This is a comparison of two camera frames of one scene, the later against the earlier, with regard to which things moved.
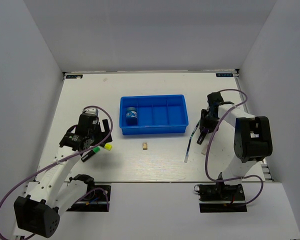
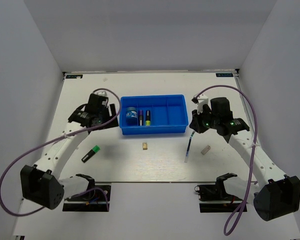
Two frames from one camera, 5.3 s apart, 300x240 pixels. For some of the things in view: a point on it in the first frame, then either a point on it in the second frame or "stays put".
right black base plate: x=217 y=198 stays put
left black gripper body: x=97 y=135 to x=105 y=116
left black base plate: x=96 y=201 stays put
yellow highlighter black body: x=108 y=146 to x=147 y=122
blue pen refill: x=186 y=155 stays put
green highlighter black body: x=93 y=151 stays put
